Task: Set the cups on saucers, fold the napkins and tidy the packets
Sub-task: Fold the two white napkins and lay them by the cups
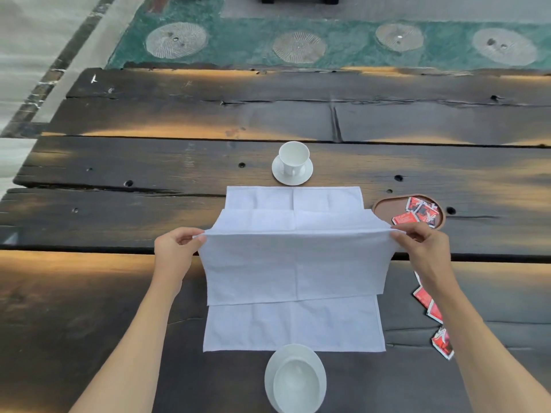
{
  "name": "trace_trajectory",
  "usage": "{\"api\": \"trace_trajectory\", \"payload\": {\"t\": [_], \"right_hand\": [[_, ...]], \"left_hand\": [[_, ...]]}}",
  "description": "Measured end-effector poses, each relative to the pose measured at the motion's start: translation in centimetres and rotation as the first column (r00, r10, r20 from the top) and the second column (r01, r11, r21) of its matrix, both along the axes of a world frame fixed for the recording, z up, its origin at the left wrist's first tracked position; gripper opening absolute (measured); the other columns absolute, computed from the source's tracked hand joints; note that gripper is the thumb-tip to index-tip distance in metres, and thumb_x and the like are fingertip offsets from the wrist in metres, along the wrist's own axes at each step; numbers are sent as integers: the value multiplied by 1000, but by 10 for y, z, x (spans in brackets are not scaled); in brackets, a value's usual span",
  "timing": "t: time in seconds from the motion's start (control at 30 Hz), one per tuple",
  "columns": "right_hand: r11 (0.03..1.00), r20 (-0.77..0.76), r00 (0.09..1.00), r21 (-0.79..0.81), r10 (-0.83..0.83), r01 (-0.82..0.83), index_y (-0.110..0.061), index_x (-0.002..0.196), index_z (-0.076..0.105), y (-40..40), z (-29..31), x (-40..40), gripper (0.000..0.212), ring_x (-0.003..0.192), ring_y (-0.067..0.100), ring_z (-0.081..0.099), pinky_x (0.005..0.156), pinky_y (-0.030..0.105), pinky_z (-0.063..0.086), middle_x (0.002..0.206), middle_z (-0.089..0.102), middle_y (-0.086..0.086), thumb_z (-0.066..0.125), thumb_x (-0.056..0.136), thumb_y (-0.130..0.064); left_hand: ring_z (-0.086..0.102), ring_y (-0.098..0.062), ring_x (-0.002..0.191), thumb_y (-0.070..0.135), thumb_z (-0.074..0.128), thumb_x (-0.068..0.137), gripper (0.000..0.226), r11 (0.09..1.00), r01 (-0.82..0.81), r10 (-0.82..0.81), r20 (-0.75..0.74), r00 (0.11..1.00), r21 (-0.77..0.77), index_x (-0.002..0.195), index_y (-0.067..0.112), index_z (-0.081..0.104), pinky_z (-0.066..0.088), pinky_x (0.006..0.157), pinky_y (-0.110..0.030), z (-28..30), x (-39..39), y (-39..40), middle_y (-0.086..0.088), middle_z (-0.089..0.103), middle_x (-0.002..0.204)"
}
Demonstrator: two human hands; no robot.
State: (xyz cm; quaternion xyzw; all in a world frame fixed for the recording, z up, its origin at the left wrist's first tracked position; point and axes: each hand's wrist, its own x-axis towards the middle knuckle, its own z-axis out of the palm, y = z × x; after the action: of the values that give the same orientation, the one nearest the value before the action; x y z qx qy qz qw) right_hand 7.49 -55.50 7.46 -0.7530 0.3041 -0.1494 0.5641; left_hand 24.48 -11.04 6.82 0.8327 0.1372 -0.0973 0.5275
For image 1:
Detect person's left forearm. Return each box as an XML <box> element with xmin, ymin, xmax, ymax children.
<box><xmin>68</xmin><ymin>271</ymin><xmax>187</xmax><ymax>413</ymax></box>

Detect person's right hand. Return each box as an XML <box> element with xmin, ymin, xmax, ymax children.
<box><xmin>389</xmin><ymin>222</ymin><xmax>452</xmax><ymax>291</ymax></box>

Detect round grey stepping stone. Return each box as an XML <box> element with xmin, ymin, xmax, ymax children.
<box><xmin>145</xmin><ymin>22</ymin><xmax>209</xmax><ymax>60</ymax></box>
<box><xmin>375</xmin><ymin>23</ymin><xmax>424</xmax><ymax>53</ymax></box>
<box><xmin>272</xmin><ymin>31</ymin><xmax>328</xmax><ymax>64</ymax></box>
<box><xmin>472</xmin><ymin>28</ymin><xmax>539</xmax><ymax>67</ymax></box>

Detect large white teacup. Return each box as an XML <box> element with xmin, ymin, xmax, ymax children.
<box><xmin>272</xmin><ymin>358</ymin><xmax>322</xmax><ymax>413</ymax></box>

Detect person's left hand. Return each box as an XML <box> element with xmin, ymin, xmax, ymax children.
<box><xmin>154</xmin><ymin>227</ymin><xmax>207</xmax><ymax>283</ymax></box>

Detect small white teacup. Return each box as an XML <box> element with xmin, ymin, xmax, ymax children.
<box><xmin>278</xmin><ymin>141</ymin><xmax>311</xmax><ymax>179</ymax></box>

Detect brown oval tray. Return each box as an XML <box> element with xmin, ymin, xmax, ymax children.
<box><xmin>371</xmin><ymin>194</ymin><xmax>447</xmax><ymax>232</ymax></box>

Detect white cloth napkin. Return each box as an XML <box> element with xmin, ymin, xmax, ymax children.
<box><xmin>197</xmin><ymin>186</ymin><xmax>395</xmax><ymax>353</ymax></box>

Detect small white saucer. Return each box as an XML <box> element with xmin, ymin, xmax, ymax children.
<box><xmin>271</xmin><ymin>155</ymin><xmax>314</xmax><ymax>186</ymax></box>

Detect person's right forearm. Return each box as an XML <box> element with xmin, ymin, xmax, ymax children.
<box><xmin>417</xmin><ymin>268</ymin><xmax>551</xmax><ymax>413</ymax></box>

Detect large white saucer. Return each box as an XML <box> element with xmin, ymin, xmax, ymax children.
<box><xmin>264</xmin><ymin>343</ymin><xmax>328</xmax><ymax>413</ymax></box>

